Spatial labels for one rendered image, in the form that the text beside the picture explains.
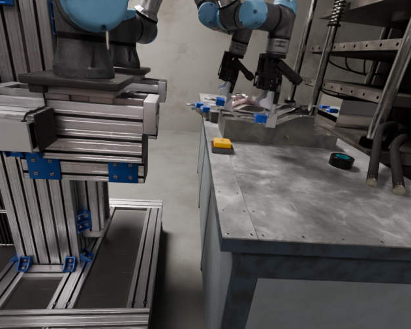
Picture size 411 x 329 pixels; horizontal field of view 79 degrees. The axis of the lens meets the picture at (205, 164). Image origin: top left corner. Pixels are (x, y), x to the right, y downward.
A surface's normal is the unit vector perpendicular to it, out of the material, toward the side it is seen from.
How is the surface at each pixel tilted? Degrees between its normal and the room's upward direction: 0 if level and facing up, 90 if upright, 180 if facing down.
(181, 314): 0
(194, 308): 0
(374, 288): 90
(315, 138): 90
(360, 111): 90
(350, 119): 90
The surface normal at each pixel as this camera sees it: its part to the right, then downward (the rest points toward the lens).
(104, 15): 0.47, 0.49
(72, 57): 0.08, 0.11
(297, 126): 0.04, 0.40
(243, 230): 0.11, -0.91
